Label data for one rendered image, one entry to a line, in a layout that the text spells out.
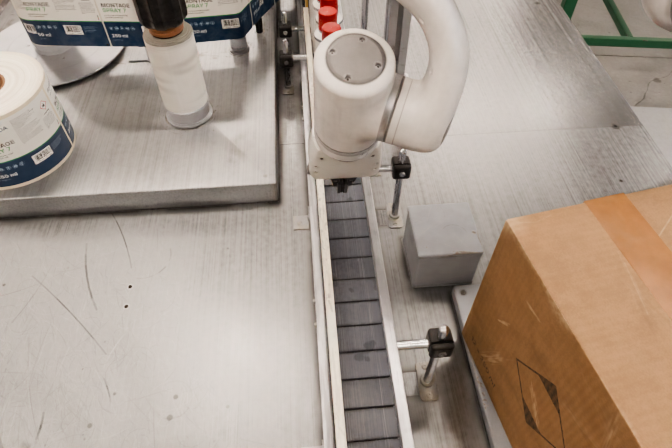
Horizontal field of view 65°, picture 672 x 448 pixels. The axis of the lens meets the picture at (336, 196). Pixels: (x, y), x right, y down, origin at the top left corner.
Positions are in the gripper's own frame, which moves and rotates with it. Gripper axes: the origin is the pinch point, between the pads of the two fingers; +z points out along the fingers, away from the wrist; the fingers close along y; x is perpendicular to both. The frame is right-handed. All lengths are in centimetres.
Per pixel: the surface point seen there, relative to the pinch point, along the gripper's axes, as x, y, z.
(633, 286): 23.5, -25.5, -25.6
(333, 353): 26.1, 3.4, -4.7
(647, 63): -111, -169, 143
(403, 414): 33.7, -3.6, -12.5
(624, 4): -164, -182, 162
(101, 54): -42, 49, 23
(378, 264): 15.1, -3.5, -5.6
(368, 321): 21.8, -2.1, 0.6
